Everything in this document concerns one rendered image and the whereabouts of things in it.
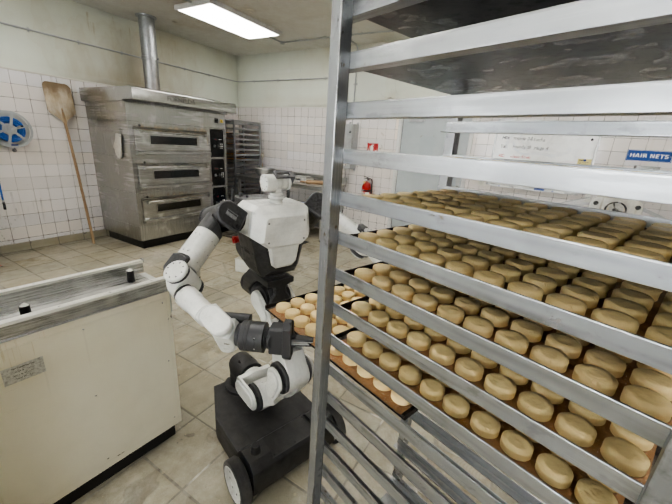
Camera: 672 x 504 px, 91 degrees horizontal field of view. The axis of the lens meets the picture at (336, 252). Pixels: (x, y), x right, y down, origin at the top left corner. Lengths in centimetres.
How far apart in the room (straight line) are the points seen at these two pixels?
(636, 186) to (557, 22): 21
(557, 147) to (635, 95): 463
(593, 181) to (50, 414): 176
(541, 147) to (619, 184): 463
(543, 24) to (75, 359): 167
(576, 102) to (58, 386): 172
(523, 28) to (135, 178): 475
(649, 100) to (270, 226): 108
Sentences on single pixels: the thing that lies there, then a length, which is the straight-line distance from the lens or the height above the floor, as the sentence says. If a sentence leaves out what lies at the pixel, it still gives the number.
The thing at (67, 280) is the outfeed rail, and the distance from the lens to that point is 187.
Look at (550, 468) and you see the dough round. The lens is 71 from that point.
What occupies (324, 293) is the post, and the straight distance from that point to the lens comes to 79.
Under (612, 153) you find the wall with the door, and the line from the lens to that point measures 518.
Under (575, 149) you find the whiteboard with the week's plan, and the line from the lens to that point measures 513.
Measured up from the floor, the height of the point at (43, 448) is 36.
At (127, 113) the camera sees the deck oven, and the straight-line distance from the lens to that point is 499.
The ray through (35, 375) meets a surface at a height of 68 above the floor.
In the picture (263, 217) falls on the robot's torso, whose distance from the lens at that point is 128.
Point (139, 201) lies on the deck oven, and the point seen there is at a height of 66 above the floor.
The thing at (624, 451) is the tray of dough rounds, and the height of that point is 115.
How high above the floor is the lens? 152
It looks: 18 degrees down
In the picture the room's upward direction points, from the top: 4 degrees clockwise
